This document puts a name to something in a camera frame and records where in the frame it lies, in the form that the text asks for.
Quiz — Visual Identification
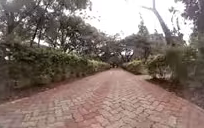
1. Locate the red brick path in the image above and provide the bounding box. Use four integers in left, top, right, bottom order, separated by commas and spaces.
0, 68, 204, 128

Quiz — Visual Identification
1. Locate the row of trees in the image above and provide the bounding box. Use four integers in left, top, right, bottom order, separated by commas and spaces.
0, 0, 124, 68
121, 0, 204, 64

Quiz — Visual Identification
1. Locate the row of green bushes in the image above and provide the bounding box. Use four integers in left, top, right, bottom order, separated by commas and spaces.
121, 46, 204, 88

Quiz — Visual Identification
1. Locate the long green hedge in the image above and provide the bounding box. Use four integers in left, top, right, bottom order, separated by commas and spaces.
0, 43, 112, 98

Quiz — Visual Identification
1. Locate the bare soil strip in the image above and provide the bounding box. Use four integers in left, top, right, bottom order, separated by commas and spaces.
0, 70, 106, 108
145, 77, 204, 114

